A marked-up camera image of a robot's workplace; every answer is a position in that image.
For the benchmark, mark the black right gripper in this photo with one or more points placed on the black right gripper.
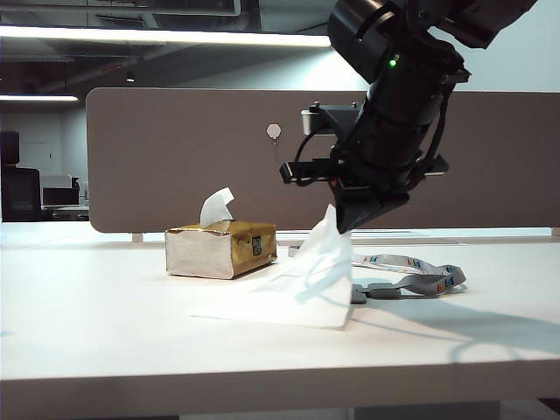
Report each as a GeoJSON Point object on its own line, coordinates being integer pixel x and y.
{"type": "Point", "coordinates": [376, 175]}

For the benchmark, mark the white pulled-out tissue sheet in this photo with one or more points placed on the white pulled-out tissue sheet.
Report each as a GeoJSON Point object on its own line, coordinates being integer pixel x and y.
{"type": "Point", "coordinates": [315, 280]}

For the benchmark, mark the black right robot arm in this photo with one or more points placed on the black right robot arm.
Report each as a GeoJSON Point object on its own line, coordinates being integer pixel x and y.
{"type": "Point", "coordinates": [394, 105]}

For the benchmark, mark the white tissue protruding from box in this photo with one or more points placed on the white tissue protruding from box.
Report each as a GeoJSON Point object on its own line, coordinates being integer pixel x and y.
{"type": "Point", "coordinates": [214, 207]}

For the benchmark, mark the gold tissue box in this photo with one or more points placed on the gold tissue box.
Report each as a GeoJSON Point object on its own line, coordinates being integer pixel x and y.
{"type": "Point", "coordinates": [197, 258]}

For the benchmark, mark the white hexagonal hook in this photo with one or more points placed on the white hexagonal hook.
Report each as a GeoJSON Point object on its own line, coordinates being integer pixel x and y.
{"type": "Point", "coordinates": [273, 130]}

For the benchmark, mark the long brown desk divider panel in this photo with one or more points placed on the long brown desk divider panel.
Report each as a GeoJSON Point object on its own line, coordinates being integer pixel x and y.
{"type": "Point", "coordinates": [175, 153]}

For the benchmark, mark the long ceiling light strip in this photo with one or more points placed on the long ceiling light strip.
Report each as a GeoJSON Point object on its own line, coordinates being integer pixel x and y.
{"type": "Point", "coordinates": [175, 37]}

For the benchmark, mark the black office chair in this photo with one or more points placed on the black office chair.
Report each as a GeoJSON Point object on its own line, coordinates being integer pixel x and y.
{"type": "Point", "coordinates": [19, 192]}

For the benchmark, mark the short ceiling light strip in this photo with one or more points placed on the short ceiling light strip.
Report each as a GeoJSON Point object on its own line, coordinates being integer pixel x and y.
{"type": "Point", "coordinates": [35, 99]}

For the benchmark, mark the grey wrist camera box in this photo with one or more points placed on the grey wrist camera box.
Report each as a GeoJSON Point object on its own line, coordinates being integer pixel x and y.
{"type": "Point", "coordinates": [328, 120]}

